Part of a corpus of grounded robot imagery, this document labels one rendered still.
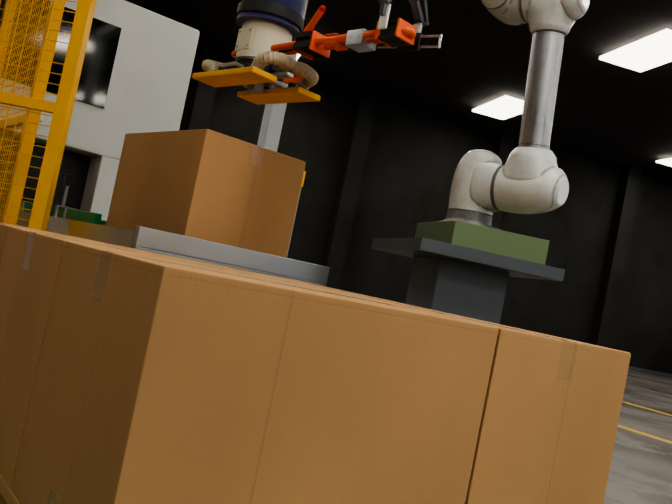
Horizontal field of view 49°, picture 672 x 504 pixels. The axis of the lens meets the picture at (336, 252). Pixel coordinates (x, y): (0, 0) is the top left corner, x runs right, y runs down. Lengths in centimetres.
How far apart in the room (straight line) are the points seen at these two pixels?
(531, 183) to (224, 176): 97
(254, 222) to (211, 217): 16
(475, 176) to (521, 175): 17
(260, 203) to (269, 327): 150
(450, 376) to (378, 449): 17
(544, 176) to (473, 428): 131
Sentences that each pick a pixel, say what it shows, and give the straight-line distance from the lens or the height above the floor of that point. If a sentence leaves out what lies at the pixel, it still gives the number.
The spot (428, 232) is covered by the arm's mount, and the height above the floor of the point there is 79.
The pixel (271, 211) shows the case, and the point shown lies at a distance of 245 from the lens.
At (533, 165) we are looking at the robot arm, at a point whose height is 105.
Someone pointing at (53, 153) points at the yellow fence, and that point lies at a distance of 290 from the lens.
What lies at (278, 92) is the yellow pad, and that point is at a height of 114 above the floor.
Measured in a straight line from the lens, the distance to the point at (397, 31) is 204.
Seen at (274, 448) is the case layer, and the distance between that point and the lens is 99.
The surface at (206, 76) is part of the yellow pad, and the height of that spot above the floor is 114.
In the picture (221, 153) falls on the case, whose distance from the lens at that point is 234.
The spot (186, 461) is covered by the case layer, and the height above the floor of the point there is 32.
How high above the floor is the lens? 56
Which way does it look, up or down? 2 degrees up
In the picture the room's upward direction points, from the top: 11 degrees clockwise
